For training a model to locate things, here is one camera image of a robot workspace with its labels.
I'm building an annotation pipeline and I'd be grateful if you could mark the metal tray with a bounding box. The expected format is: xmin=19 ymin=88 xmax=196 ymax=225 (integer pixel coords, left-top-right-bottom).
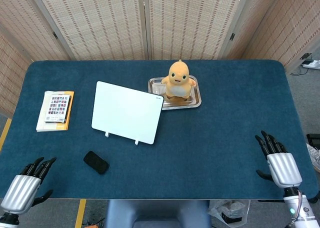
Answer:
xmin=147 ymin=75 xmax=202 ymax=111

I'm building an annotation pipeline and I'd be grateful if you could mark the orange dinosaur plush toy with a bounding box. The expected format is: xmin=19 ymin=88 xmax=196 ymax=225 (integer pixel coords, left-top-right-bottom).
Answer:
xmin=161 ymin=59 xmax=197 ymax=103

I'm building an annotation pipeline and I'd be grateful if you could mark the woven folding screen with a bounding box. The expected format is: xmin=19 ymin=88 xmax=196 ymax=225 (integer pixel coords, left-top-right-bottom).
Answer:
xmin=0 ymin=0 xmax=320 ymax=119

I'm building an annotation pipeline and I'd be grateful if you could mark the black oval object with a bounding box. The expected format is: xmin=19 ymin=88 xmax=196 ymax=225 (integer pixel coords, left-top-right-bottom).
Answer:
xmin=83 ymin=150 xmax=110 ymax=175

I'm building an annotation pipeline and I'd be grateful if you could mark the black box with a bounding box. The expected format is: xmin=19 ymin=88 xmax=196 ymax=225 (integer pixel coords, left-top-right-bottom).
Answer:
xmin=306 ymin=133 xmax=320 ymax=149

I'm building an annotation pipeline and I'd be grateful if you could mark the colourful card box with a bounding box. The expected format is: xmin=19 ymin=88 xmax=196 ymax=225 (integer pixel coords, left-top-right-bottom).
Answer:
xmin=44 ymin=94 xmax=72 ymax=124

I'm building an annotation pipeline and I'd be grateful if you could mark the white power strip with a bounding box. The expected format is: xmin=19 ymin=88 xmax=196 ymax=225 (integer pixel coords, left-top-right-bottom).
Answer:
xmin=302 ymin=59 xmax=320 ymax=71

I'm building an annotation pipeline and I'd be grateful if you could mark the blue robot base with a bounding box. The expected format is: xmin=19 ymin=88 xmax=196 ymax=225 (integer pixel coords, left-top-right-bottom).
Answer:
xmin=104 ymin=199 xmax=212 ymax=228

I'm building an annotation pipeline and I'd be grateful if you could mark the clear plastic bag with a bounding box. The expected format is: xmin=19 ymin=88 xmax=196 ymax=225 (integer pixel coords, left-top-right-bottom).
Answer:
xmin=207 ymin=200 xmax=251 ymax=226

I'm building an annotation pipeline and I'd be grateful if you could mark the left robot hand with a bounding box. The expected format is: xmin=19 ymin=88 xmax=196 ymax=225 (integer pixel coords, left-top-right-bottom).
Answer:
xmin=0 ymin=156 xmax=57 ymax=216

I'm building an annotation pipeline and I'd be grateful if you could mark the white board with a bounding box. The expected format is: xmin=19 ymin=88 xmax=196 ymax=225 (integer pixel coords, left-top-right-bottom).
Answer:
xmin=91 ymin=80 xmax=165 ymax=145

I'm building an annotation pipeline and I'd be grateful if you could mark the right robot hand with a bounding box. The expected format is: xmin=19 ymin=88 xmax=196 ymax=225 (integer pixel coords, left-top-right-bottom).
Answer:
xmin=254 ymin=130 xmax=303 ymax=189

